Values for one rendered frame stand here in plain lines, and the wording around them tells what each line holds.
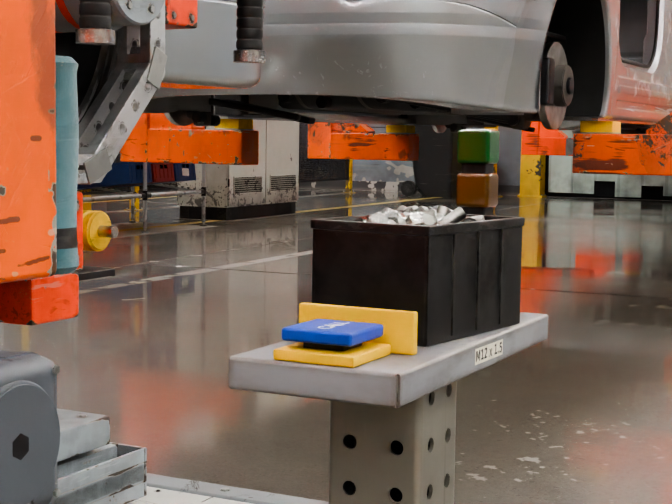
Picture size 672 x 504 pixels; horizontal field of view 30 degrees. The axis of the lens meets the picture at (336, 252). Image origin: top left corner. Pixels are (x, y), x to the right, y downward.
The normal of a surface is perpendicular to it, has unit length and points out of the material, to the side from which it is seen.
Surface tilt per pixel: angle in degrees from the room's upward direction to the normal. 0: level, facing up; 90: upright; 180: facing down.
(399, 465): 90
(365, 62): 109
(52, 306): 90
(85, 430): 90
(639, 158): 90
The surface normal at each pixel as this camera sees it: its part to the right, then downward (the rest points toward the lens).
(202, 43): 0.90, 0.05
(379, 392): -0.44, 0.07
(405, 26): -0.04, 0.10
